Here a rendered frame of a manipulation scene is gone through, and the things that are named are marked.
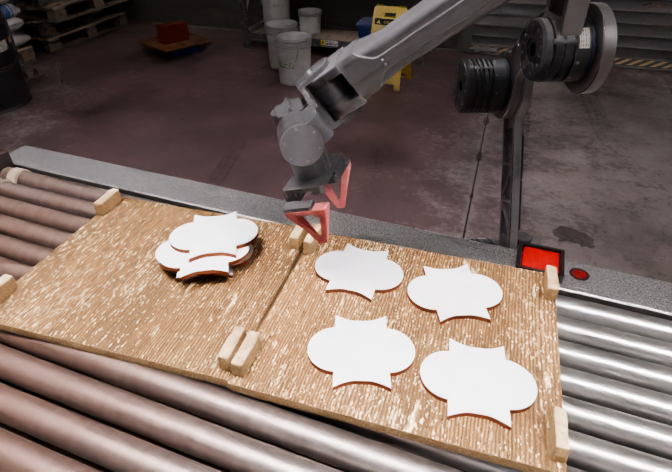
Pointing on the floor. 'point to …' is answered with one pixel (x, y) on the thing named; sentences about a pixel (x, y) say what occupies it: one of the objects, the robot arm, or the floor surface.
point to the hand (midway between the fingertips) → (331, 220)
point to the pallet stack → (65, 3)
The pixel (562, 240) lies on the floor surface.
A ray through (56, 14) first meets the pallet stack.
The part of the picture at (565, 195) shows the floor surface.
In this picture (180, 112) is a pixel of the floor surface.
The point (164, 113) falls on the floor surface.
